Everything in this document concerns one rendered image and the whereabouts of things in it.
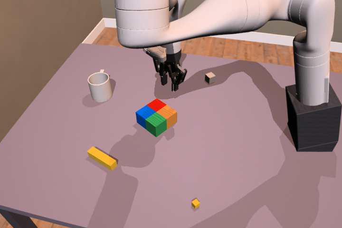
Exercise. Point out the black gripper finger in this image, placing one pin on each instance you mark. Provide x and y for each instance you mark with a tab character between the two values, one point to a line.
180	76
161	71

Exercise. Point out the grey cylinder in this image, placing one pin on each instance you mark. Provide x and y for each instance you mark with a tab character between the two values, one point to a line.
100	87

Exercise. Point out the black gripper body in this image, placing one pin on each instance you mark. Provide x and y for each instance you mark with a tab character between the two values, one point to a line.
173	60

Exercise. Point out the green cube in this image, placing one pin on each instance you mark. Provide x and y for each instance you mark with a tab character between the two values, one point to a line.
156	124

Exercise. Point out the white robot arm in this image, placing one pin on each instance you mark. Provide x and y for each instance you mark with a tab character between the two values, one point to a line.
157	28

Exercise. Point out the blue cube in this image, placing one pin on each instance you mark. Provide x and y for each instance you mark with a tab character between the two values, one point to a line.
143	114

